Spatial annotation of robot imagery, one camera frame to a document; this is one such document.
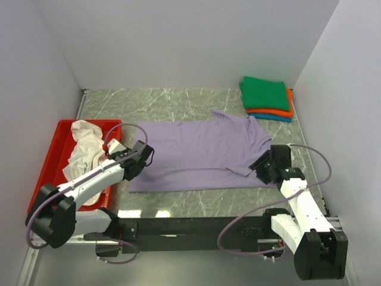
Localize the purple t shirt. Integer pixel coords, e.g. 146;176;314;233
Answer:
129;110;272;192

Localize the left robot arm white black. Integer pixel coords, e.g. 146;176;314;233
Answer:
26;141;155;248

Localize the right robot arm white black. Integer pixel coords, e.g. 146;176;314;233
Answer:
250;145;348;281

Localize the white t shirt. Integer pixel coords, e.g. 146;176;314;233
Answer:
61;119;111;207

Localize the blue folded t shirt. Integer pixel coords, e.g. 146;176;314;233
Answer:
247;113;292;123

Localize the orange folded t shirt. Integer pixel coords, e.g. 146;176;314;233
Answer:
246;88;293;118

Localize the black base beam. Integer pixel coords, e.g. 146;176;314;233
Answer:
111;216;280;252

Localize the green folded t shirt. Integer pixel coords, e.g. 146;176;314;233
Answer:
239;76;289;111

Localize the red plastic bin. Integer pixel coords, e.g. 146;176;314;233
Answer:
27;119;122;212

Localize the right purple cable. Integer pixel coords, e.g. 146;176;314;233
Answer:
217;144;333;257

